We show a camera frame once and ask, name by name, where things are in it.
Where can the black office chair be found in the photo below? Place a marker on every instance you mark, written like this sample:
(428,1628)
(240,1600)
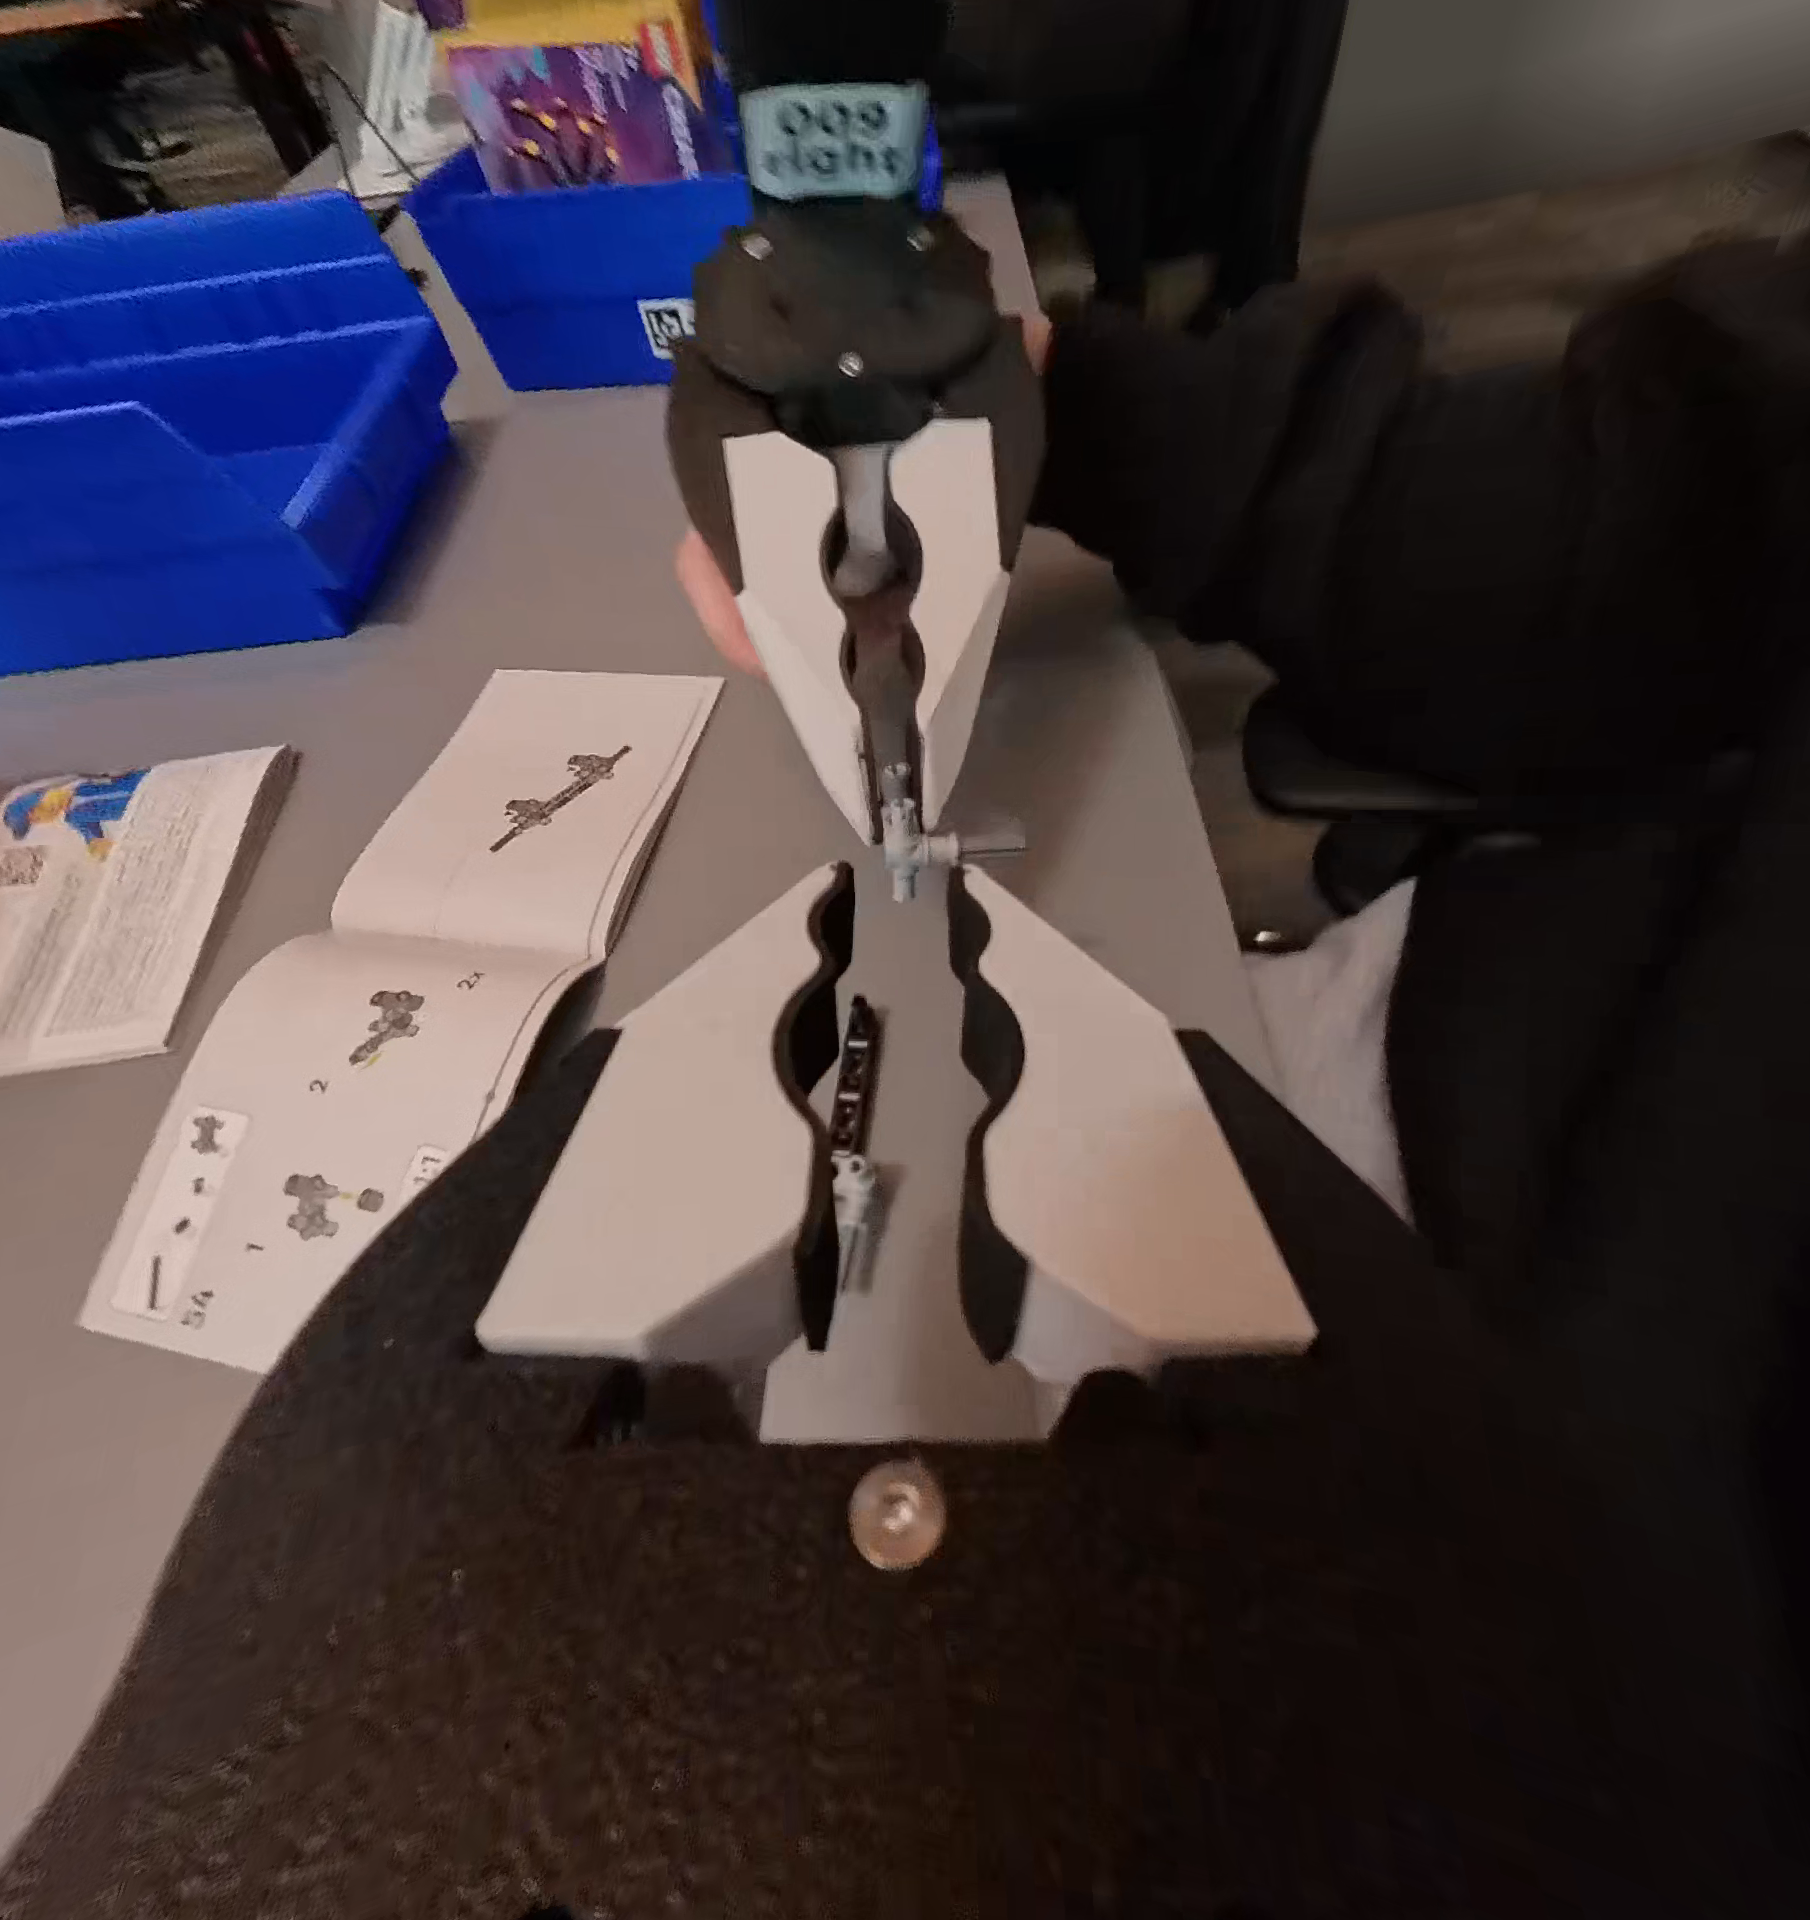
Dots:
(1359,797)

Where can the printed leaflet with blue figure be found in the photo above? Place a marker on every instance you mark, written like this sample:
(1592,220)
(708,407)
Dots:
(87,903)

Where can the open lego instruction booklet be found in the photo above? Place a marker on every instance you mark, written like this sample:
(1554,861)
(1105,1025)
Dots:
(442,974)

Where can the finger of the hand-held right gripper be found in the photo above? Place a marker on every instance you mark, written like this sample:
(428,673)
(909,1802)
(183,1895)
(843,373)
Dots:
(962,556)
(783,569)

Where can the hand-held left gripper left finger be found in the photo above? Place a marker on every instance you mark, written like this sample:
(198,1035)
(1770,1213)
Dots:
(646,1185)

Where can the person's white garment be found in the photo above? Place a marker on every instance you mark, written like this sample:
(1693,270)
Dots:
(1329,1035)

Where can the large empty blue bin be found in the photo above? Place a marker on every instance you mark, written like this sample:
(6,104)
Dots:
(137,476)

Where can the grey lego axle assembly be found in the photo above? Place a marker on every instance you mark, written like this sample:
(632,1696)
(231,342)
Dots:
(909,849)

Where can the black lego beam with pin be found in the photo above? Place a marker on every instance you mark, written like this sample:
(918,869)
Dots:
(854,1080)

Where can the purple lego box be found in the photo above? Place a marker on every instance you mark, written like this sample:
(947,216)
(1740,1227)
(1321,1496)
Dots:
(591,104)

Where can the person's right forearm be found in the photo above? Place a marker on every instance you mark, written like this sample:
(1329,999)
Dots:
(1370,476)

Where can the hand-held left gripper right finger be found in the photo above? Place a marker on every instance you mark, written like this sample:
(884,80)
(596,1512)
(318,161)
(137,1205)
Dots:
(1128,1185)

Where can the blue bin with label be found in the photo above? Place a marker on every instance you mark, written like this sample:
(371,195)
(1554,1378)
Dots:
(573,288)

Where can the person's right hand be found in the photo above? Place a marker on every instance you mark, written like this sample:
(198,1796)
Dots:
(711,602)

